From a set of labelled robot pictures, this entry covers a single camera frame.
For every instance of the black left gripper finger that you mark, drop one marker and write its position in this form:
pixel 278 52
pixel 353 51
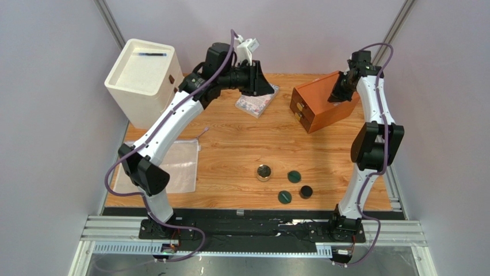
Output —
pixel 260 85
pixel 247 73

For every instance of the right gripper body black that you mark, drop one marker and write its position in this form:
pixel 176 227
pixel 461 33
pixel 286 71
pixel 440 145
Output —
pixel 340 88

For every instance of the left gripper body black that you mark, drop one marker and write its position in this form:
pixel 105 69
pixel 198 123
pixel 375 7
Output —
pixel 234 79

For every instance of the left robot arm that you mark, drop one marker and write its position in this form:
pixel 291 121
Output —
pixel 225 67

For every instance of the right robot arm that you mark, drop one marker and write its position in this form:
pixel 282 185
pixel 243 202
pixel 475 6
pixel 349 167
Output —
pixel 372 151

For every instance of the floral notebook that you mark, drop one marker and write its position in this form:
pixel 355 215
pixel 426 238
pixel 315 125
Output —
pixel 255 106

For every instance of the orange drawer box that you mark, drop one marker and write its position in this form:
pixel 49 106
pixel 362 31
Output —
pixel 310 105

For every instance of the gold lid cream jar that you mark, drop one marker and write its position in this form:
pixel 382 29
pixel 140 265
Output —
pixel 263 173

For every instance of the white drawer cabinet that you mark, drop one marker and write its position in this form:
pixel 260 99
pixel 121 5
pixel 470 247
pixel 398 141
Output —
pixel 144 86

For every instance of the black pen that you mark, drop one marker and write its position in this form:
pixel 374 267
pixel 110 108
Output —
pixel 151 54

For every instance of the green round compact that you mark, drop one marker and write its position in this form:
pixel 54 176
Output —
pixel 294 176
pixel 284 197

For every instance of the clear mesh zipper pouch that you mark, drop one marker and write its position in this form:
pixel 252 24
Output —
pixel 181 162

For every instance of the small black jar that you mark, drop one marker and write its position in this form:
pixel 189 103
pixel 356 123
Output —
pixel 306 192

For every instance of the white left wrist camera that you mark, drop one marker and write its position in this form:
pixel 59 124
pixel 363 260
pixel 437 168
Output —
pixel 244 49

